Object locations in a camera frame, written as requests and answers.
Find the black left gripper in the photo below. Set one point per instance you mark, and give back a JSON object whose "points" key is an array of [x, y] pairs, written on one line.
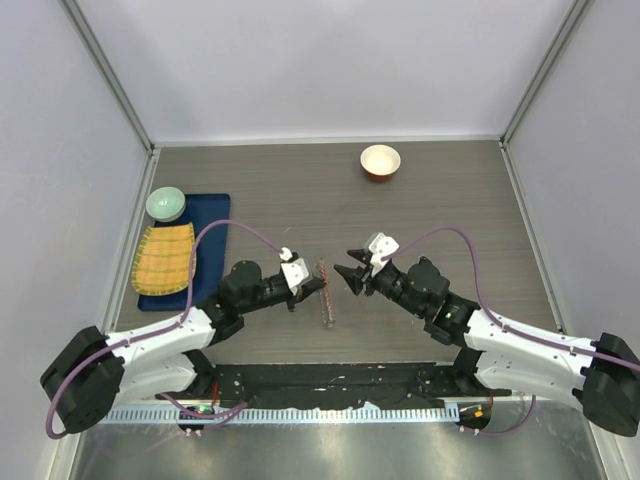
{"points": [[303, 291]]}

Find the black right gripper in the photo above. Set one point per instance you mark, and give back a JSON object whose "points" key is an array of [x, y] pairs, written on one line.
{"points": [[354, 276]]}

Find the red plastic handle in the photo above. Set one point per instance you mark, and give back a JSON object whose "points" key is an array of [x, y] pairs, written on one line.
{"points": [[325, 275]]}

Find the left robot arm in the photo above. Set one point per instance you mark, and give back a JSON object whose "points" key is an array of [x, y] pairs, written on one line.
{"points": [[97, 371]]}

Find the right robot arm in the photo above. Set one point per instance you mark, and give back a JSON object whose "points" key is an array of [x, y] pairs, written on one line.
{"points": [[598, 377]]}

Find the blue tray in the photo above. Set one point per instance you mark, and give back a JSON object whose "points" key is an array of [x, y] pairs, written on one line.
{"points": [[201, 209]]}

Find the red white bowl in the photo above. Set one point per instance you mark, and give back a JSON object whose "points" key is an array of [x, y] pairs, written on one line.
{"points": [[380, 162]]}

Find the yellow woven plate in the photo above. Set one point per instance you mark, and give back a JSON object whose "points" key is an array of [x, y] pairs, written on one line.
{"points": [[161, 261]]}

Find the pale green bowl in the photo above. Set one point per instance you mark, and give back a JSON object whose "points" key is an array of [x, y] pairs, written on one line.
{"points": [[165, 204]]}

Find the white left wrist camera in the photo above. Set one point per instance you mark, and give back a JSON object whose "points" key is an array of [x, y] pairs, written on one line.
{"points": [[295, 270]]}

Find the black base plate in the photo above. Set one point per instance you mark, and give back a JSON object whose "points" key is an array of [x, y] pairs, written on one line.
{"points": [[389, 386]]}

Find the white slotted cable duct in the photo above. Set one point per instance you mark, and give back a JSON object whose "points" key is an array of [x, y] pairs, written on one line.
{"points": [[164, 413]]}

